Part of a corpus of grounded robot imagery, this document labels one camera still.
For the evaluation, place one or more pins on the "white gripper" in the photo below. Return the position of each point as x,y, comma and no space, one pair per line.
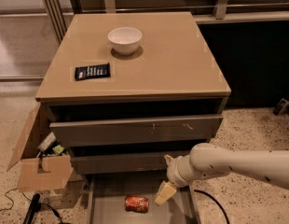
173,172

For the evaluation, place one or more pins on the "red coke can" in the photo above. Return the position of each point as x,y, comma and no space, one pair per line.
138,204

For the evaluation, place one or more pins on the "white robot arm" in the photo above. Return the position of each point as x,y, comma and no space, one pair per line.
206,161

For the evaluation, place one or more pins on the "middle grey drawer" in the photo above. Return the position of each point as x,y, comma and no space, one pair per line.
118,163

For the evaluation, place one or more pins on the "top grey drawer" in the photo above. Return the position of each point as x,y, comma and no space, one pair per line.
134,131

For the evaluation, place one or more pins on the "bottom grey open drawer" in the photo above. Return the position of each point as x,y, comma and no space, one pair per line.
107,193

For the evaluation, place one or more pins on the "tan drawer cabinet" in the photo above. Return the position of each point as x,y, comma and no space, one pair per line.
173,73

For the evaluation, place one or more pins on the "green packet in box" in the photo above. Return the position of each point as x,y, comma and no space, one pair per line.
58,150

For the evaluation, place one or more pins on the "white packet in box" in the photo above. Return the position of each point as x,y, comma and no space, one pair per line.
47,142

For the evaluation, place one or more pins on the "brown cardboard box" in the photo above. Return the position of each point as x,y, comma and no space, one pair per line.
38,174

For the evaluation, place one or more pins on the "small grey floor object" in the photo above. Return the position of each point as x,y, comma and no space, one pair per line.
281,107

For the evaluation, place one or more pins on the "dark blue snack packet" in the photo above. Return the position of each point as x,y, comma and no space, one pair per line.
92,71

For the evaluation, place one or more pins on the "black device on floor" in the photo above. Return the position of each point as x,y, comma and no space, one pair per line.
34,207

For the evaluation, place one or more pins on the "white ceramic bowl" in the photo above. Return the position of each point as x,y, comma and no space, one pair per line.
125,40

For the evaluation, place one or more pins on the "metal window frame railing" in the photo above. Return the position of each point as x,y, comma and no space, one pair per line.
204,11

